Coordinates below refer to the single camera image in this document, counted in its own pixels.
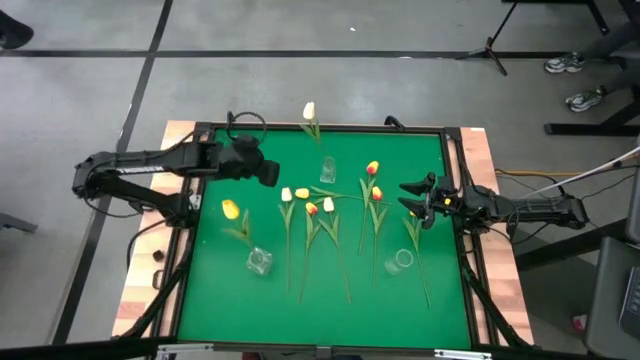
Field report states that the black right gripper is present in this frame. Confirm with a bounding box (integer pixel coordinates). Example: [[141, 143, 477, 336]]
[[397, 171, 469, 221]]

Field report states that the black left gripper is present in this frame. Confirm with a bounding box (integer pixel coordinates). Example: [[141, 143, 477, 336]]
[[218, 134, 281, 189]]

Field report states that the white artificial tulip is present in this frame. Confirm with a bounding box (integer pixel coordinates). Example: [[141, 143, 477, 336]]
[[298, 101, 334, 174], [277, 186, 297, 292], [317, 196, 352, 305]]

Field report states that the smooth clear glass carafe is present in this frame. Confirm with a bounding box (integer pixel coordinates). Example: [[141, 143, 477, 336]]
[[383, 248, 415, 277]]

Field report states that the cut-glass patterned vase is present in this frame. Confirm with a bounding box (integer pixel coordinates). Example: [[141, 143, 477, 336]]
[[244, 245, 274, 278]]

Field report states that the small clear glass bottle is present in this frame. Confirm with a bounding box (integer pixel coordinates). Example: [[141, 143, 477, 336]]
[[319, 155, 338, 185]]

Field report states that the green table mat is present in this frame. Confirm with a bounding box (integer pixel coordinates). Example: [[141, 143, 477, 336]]
[[177, 130, 472, 350]]

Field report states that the black support beam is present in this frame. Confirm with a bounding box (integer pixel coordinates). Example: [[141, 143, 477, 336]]
[[514, 217, 629, 274]]

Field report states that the black tripod stand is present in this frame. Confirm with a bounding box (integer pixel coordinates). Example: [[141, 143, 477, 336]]
[[453, 1, 522, 77]]

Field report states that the black floor stand base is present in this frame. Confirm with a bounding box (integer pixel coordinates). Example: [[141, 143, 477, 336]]
[[543, 79, 640, 137]]

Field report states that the person's grey sneaker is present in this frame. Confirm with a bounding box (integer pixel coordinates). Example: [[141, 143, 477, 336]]
[[543, 52, 585, 75], [564, 85, 607, 113]]

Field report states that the grey cabinet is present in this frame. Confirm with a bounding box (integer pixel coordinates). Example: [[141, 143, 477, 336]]
[[583, 236, 640, 359]]

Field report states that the grey upright panel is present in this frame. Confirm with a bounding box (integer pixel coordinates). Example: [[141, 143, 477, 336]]
[[624, 164, 640, 246]]

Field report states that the person's leg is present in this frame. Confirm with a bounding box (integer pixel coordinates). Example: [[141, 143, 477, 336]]
[[602, 59, 640, 96], [579, 22, 640, 62]]

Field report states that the dark keypad device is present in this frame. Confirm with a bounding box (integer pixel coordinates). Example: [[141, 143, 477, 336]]
[[618, 266, 640, 342]]

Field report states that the black stand leg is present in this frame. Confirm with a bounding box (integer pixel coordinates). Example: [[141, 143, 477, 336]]
[[501, 0, 611, 36]]

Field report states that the grey metal foot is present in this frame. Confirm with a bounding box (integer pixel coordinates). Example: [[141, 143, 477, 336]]
[[0, 211, 39, 235]]

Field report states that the person's black shoe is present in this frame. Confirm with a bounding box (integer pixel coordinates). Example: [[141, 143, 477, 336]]
[[0, 8, 35, 51]]

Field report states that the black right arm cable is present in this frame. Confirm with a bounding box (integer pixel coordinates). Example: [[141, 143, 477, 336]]
[[464, 160, 496, 199]]

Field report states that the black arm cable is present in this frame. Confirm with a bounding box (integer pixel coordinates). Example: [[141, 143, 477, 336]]
[[464, 160, 496, 199], [226, 110, 269, 145]]

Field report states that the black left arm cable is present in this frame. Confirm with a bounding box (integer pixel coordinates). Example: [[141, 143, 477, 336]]
[[226, 110, 269, 145]]

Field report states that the yellow cable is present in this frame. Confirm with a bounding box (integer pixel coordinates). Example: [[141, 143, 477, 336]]
[[494, 168, 587, 178]]

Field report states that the white cable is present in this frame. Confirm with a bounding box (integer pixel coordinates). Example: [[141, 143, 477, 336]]
[[519, 146, 640, 200]]

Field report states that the silver metal bracket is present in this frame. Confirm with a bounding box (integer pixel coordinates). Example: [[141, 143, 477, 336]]
[[433, 349, 494, 360], [156, 342, 215, 360]]

